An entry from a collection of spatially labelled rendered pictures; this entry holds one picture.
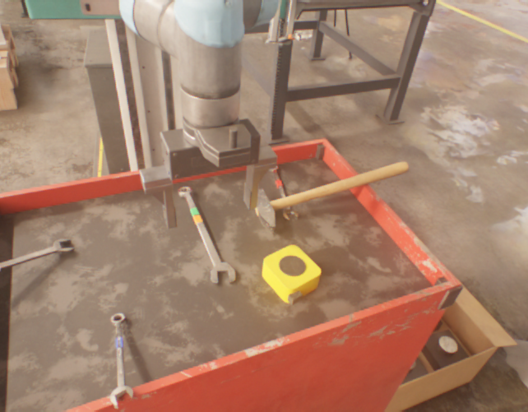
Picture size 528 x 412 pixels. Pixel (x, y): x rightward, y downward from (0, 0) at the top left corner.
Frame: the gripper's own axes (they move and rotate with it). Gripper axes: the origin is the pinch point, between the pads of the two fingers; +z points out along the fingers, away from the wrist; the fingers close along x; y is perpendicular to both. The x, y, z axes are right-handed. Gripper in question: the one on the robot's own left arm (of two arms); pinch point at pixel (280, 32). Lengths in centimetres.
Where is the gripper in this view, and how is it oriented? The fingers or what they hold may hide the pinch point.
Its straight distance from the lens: 90.6
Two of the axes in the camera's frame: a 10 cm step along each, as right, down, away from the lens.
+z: -1.4, 9.5, 2.8
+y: 1.9, 3.0, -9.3
